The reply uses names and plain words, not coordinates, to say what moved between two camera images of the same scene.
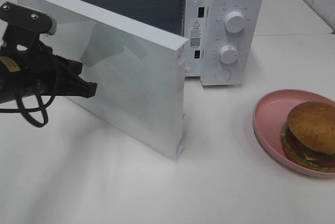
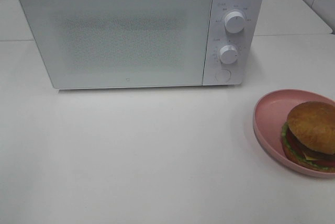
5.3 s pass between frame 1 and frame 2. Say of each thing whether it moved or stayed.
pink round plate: stayed
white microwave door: moved
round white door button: stayed
